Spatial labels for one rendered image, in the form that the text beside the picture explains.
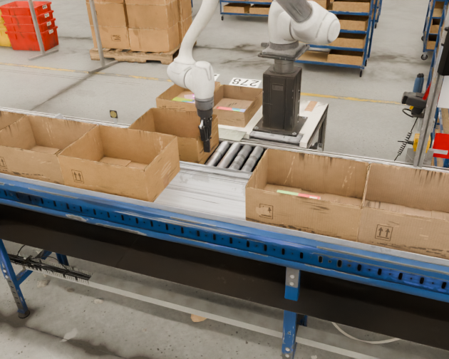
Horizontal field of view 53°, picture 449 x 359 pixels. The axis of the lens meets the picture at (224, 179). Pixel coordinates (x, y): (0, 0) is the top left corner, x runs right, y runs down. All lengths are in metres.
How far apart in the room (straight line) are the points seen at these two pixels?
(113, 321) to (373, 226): 1.55
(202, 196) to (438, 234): 0.86
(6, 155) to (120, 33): 4.61
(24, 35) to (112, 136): 5.59
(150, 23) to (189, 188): 4.56
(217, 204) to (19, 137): 1.03
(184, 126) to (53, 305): 1.23
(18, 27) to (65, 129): 5.43
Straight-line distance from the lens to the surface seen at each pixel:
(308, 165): 1.77
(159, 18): 6.18
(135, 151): 2.05
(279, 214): 1.56
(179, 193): 1.83
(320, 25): 2.25
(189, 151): 2.20
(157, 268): 1.89
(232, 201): 1.76
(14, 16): 7.54
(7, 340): 2.69
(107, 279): 2.39
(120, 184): 1.79
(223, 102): 2.95
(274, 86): 2.49
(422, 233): 1.53
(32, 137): 2.37
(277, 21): 2.40
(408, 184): 1.77
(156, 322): 2.52
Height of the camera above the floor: 1.90
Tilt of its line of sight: 32 degrees down
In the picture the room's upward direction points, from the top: 2 degrees counter-clockwise
